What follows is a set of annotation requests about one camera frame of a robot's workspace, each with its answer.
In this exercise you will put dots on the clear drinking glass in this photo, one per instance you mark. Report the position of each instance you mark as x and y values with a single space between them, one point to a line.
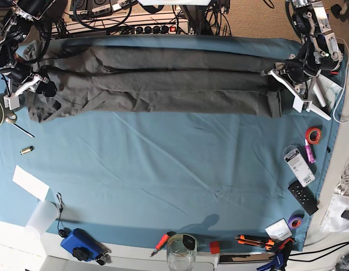
181 252

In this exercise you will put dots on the small AA battery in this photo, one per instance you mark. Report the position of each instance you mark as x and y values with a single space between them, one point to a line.
26 150

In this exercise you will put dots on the dark grey T-shirt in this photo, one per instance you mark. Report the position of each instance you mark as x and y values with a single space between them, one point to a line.
146 79

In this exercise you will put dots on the white paper card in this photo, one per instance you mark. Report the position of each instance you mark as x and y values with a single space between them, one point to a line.
30 183

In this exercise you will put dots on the blue black bar clamp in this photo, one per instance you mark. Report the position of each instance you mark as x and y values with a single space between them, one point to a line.
279 260

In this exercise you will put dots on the blue box with knob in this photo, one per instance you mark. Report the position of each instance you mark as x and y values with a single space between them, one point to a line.
81 246

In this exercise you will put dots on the red tape roll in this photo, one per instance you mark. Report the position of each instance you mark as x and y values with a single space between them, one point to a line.
313 135

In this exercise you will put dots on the keys with padlock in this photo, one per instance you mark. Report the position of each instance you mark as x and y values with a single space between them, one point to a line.
103 257

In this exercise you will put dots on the red handled screwdriver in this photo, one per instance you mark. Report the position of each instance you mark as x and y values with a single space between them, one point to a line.
162 242

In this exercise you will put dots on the white rolled paper tube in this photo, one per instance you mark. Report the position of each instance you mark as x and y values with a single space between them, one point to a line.
318 94

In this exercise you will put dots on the black power strip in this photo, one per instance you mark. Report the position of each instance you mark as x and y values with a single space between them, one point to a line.
162 29

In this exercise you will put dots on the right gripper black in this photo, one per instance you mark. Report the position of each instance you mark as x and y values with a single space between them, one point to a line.
26 79

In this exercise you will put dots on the white small card box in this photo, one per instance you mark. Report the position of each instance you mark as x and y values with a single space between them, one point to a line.
279 231

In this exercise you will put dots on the black remote control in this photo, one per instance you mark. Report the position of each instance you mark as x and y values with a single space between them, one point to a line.
304 196

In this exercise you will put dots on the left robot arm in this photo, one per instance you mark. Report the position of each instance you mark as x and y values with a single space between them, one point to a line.
319 52

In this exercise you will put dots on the pink glue tube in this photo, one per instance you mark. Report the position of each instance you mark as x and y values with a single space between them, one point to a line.
309 152

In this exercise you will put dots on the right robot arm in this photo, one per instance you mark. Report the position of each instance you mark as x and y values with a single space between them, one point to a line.
14 29

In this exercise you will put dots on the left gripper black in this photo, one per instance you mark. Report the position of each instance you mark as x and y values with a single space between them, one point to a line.
298 72

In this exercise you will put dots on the clear plastic bit case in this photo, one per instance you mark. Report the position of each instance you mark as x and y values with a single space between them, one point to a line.
298 165

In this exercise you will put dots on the purple tape roll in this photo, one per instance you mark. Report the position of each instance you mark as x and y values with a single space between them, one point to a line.
295 221

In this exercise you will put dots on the translucent plastic cup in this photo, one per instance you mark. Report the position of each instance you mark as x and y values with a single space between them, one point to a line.
44 214

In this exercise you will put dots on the orange black utility knife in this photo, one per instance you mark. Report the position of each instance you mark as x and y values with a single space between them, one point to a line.
255 241

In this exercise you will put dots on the small red cube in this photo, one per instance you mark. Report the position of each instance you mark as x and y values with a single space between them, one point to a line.
215 247

